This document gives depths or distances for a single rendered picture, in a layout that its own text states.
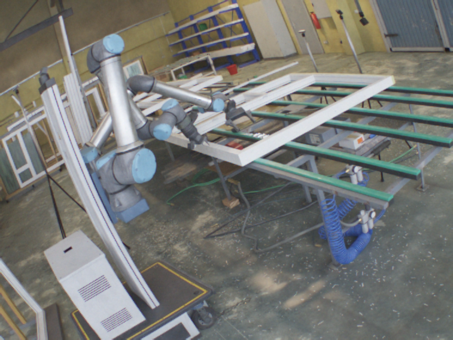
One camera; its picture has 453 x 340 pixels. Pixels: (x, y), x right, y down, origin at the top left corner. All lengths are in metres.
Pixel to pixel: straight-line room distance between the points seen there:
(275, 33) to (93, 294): 11.15
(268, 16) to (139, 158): 10.89
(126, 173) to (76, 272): 0.62
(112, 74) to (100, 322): 1.33
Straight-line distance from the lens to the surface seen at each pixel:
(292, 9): 12.30
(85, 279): 2.15
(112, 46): 1.93
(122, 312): 2.29
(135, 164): 1.88
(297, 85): 3.82
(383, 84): 3.12
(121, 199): 2.07
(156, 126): 2.15
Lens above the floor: 1.66
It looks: 18 degrees down
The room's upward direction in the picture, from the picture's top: 20 degrees counter-clockwise
